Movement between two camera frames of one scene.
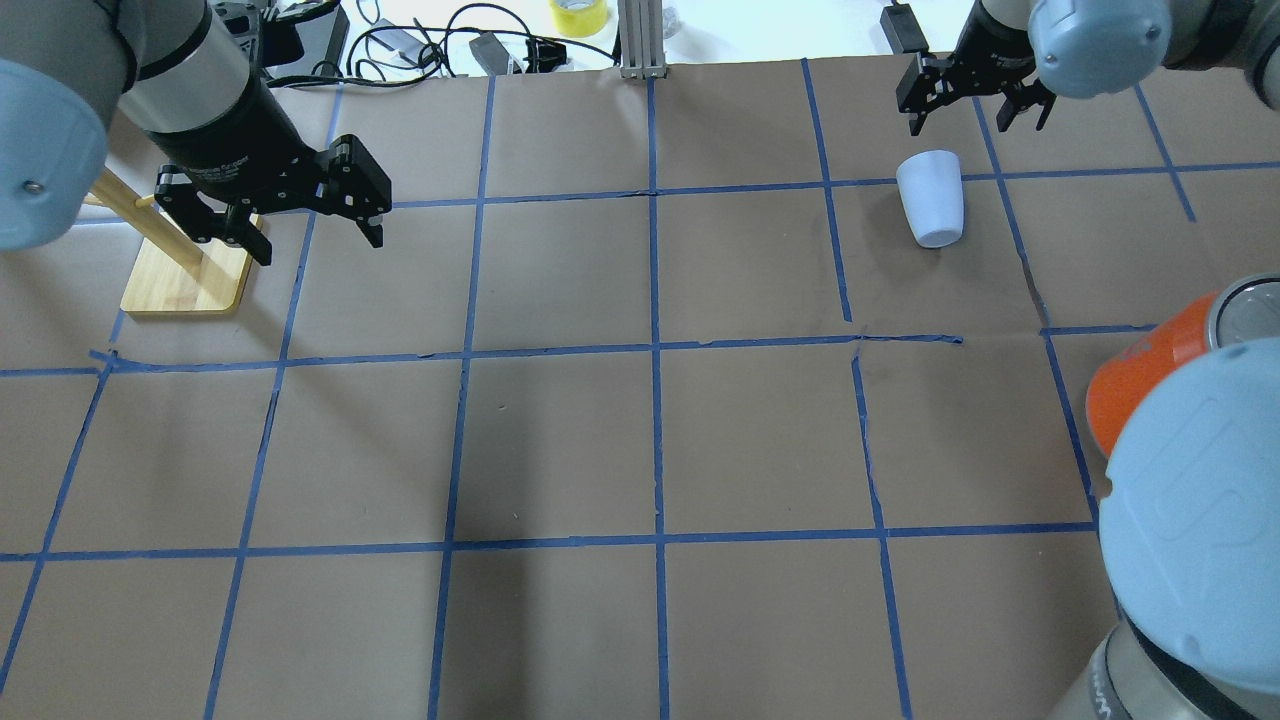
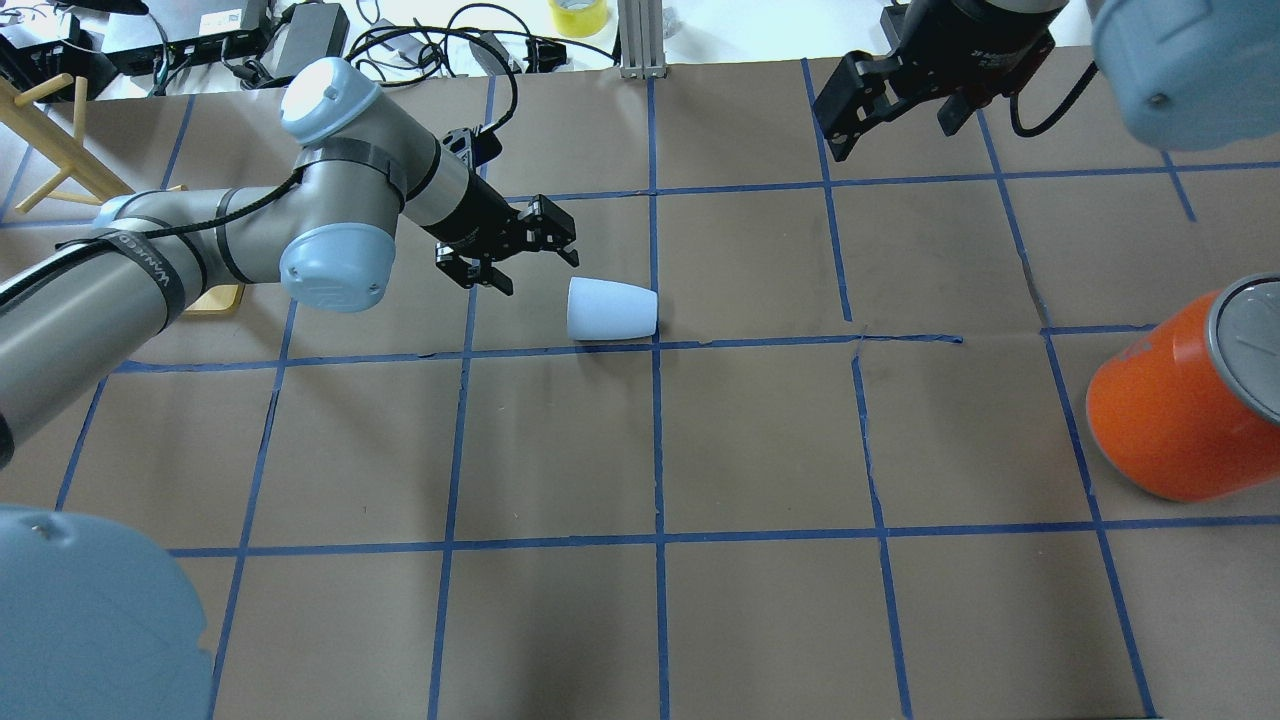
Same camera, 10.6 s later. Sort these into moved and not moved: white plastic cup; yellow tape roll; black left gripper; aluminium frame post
Moved: white plastic cup; black left gripper
Not moved: aluminium frame post; yellow tape roll
